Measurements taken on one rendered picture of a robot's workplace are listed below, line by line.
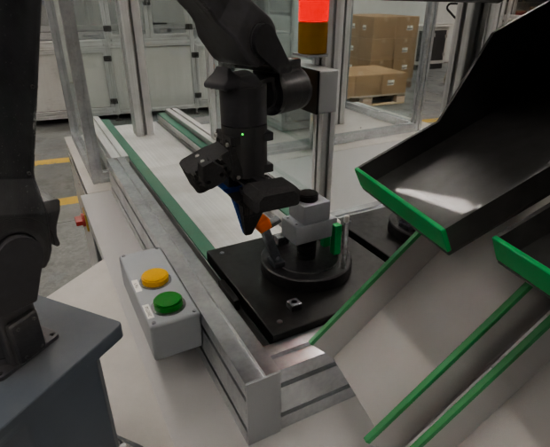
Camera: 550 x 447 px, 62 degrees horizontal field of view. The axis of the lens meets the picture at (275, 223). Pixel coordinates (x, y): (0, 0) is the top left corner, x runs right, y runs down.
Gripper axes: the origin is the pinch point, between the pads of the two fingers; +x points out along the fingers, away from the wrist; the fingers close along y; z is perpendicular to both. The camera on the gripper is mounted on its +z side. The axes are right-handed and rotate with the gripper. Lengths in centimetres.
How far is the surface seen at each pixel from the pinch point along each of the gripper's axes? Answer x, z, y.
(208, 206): 17.0, -8.0, -40.3
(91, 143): 11, 10, -82
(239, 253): 11.7, -2.2, -8.9
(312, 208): 0.8, -9.3, 1.9
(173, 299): 11.5, 11.0, -1.1
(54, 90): 67, -1, -524
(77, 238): 108, 16, -226
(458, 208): -11.6, -4.5, 30.0
